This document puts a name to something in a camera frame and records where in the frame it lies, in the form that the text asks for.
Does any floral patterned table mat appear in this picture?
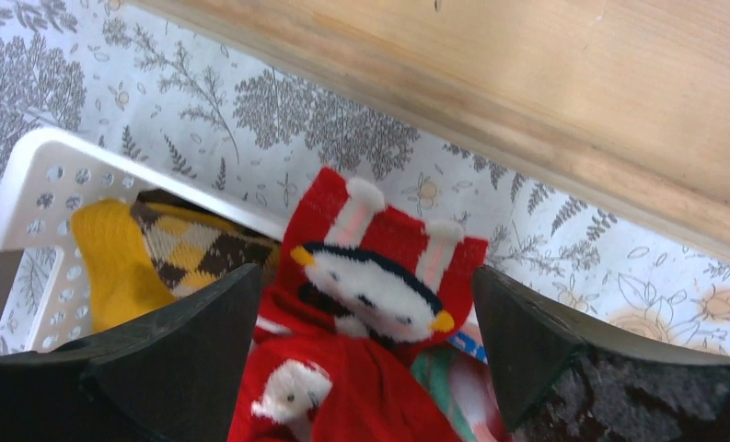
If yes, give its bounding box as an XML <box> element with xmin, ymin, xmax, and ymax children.
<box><xmin>0</xmin><ymin>1</ymin><xmax>730</xmax><ymax>355</ymax></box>

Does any pink patterned sock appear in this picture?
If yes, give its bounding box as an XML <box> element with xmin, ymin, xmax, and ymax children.
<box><xmin>411</xmin><ymin>332</ymin><xmax>513</xmax><ymax>442</ymax></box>

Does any plain red sock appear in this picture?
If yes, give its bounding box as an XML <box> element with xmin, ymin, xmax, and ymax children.
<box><xmin>228</xmin><ymin>285</ymin><xmax>459</xmax><ymax>441</ymax></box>

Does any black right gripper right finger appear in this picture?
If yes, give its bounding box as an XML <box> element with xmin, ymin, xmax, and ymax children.
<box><xmin>472</xmin><ymin>266</ymin><xmax>730</xmax><ymax>441</ymax></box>

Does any white plastic basket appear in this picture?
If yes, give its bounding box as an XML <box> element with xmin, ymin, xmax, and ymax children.
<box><xmin>0</xmin><ymin>128</ymin><xmax>287</xmax><ymax>351</ymax></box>

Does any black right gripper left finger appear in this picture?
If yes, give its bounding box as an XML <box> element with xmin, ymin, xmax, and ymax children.
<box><xmin>0</xmin><ymin>264</ymin><xmax>262</xmax><ymax>441</ymax></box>

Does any mustard yellow sock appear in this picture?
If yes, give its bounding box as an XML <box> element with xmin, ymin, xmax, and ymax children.
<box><xmin>71</xmin><ymin>200</ymin><xmax>175</xmax><ymax>332</ymax></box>

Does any wooden hanger stand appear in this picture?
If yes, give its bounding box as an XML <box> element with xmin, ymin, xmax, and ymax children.
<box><xmin>143</xmin><ymin>0</ymin><xmax>730</xmax><ymax>263</ymax></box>

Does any red bow sock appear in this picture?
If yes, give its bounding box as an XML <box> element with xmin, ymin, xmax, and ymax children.
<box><xmin>265</xmin><ymin>168</ymin><xmax>488</xmax><ymax>362</ymax></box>

